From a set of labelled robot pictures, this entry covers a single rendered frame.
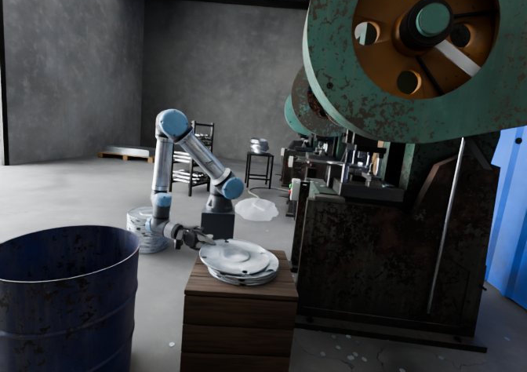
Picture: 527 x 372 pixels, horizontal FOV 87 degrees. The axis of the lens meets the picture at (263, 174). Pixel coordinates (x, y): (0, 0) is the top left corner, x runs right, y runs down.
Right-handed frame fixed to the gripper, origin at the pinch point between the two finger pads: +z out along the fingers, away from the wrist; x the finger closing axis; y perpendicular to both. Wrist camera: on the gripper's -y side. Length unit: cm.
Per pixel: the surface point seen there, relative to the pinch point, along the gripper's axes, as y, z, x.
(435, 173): 38, 86, -46
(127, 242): -21.5, -25.9, -1.4
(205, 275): -15.6, 6.5, 4.7
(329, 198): 26, 44, -26
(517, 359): 44, 139, 32
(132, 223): 43, -82, 24
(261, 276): -11.6, 27.0, 0.2
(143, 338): -17.1, -17.9, 41.2
